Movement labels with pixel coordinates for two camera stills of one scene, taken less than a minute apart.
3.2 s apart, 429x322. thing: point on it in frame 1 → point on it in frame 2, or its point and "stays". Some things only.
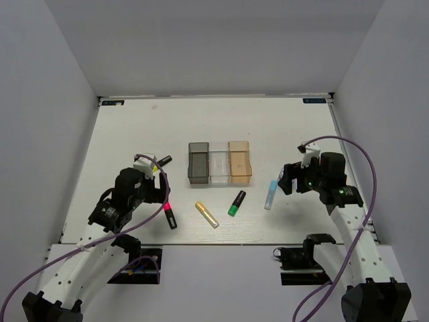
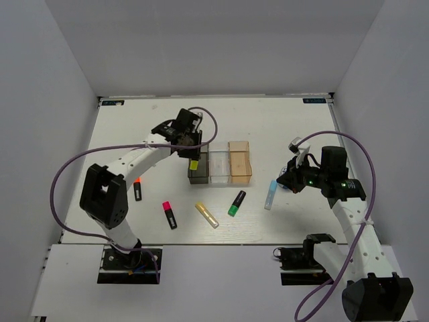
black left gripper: [157, 194] → [195, 153]
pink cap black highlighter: [170, 215] stays
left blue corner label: [112, 102] stays
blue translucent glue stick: [271, 194] stays
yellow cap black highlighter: [163, 162] → [194, 165]
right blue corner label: [314, 100] stays
